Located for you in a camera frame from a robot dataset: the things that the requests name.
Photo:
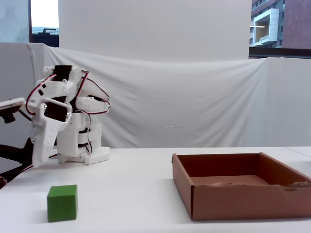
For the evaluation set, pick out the green cube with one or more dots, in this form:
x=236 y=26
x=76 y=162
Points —
x=62 y=204

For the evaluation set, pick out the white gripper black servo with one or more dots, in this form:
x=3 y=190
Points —
x=46 y=136

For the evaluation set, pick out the dark window sill bar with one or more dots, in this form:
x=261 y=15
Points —
x=279 y=52

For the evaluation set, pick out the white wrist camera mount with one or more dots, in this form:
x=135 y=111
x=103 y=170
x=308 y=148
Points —
x=12 y=103

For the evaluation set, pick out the red brick building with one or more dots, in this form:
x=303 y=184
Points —
x=297 y=24

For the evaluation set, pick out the brown cardboard box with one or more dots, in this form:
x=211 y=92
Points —
x=243 y=201

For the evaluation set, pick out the grey balconied building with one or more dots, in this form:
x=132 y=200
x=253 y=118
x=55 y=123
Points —
x=266 y=24

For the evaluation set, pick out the white board panel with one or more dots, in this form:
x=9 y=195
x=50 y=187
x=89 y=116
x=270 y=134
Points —
x=155 y=26

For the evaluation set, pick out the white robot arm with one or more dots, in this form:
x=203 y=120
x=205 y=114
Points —
x=70 y=136

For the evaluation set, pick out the white cloth backdrop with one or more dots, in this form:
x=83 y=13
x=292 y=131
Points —
x=182 y=102

